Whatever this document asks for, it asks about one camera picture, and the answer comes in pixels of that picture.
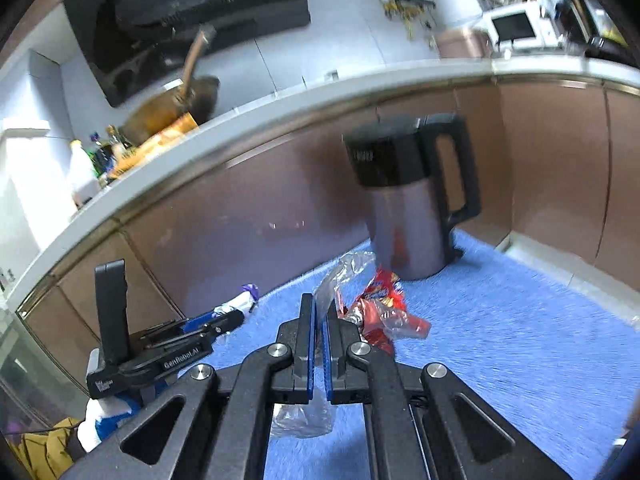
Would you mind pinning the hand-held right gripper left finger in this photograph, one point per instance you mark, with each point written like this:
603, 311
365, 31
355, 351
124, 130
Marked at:
311, 360

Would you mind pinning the brown kitchen cabinets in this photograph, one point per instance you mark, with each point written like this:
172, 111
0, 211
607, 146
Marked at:
225, 210

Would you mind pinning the white plastic bottle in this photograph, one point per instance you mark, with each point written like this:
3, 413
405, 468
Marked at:
82, 175

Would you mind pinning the clear plastic bag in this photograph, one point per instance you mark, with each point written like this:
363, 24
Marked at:
350, 265

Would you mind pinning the red snack wrapper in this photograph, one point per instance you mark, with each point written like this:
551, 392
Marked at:
372, 320

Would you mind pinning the person's left hand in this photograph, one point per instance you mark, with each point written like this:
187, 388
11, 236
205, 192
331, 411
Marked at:
102, 420

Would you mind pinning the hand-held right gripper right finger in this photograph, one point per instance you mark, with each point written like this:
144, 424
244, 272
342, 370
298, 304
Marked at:
327, 360

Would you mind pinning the dark sauce bottle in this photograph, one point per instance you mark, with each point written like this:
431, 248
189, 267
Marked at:
119, 142

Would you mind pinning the white microwave oven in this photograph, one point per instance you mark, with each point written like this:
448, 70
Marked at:
510, 25

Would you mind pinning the white blue purple wrapper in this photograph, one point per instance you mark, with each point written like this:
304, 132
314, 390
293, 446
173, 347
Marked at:
245, 302

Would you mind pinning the white kitchen countertop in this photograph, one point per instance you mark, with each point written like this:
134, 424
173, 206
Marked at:
300, 105

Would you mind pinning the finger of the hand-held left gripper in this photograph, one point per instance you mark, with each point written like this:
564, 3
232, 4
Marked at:
220, 321

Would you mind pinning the orange food package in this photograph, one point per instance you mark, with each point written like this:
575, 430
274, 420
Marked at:
165, 137

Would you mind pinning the black grey electric kettle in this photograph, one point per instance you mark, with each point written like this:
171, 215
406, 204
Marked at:
405, 230

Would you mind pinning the blue fleece blanket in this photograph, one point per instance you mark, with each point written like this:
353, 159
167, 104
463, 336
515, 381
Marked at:
500, 335

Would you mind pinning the yellow clothing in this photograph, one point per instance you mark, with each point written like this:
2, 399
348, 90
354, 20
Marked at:
40, 452

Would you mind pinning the pink box container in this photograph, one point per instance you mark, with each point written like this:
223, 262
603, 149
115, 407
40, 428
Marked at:
462, 42

